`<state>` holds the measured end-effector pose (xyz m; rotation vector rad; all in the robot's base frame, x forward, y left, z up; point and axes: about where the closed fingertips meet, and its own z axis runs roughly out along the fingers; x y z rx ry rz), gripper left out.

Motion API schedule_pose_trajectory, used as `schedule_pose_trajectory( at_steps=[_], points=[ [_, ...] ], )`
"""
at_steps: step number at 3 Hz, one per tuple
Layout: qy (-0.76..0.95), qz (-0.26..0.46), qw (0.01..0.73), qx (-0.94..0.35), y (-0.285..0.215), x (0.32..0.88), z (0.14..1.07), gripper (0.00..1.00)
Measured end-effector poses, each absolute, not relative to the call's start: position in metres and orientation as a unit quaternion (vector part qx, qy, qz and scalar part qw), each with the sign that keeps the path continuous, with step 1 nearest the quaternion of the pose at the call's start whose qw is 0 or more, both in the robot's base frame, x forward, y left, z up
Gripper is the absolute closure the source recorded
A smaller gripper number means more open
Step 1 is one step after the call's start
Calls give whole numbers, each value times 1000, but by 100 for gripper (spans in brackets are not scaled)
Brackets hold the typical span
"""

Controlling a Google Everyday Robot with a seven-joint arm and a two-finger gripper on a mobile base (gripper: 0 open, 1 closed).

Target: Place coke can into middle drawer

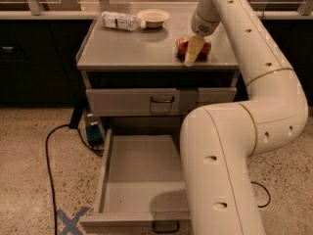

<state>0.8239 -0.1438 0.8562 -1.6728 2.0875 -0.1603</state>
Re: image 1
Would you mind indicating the black top drawer handle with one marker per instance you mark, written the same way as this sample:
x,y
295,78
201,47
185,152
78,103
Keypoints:
x,y
165,101

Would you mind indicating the black drawer handle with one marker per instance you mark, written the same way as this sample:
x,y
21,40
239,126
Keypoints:
x,y
165,101
166,227

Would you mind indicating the red coke can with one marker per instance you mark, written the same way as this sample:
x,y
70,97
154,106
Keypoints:
x,y
182,45

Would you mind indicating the dark counter cabinet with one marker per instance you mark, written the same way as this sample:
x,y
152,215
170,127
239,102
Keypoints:
x,y
38,68

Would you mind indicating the clear plastic water bottle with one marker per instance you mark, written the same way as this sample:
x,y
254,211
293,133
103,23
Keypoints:
x,y
122,21

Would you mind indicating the closed grey top drawer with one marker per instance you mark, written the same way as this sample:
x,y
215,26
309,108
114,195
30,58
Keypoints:
x,y
136,102

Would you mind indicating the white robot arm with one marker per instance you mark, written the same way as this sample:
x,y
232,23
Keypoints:
x,y
215,140

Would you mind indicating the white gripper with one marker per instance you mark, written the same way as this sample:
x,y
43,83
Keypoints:
x,y
205,25

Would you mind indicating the blue tape cross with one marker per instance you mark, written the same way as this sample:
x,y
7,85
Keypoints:
x,y
70,224

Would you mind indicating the blue power box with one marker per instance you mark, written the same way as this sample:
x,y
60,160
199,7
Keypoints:
x,y
92,129

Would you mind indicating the black middle drawer handle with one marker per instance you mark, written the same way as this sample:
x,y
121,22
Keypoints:
x,y
166,227

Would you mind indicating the grey metal drawer cabinet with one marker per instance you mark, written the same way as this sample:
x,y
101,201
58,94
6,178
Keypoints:
x,y
116,59

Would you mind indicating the open grey middle drawer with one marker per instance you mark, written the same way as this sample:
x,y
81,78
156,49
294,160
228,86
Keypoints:
x,y
140,182

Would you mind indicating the beige paper bowl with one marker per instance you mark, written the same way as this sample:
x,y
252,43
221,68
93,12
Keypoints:
x,y
154,18

